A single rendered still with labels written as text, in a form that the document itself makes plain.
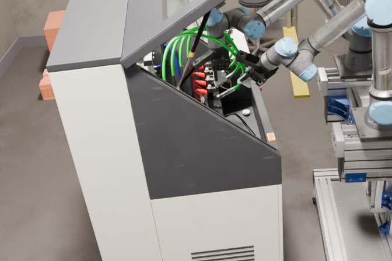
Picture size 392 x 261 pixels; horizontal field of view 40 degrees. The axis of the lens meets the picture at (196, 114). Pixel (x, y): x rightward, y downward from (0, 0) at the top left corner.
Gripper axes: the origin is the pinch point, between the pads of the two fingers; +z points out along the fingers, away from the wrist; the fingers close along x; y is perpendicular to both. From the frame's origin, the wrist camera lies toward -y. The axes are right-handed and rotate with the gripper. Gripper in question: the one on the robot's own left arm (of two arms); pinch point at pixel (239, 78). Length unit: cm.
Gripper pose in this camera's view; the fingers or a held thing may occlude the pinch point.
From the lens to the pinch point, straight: 233.6
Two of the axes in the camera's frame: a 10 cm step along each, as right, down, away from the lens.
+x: 4.9, -6.9, 5.3
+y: 7.6, 6.4, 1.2
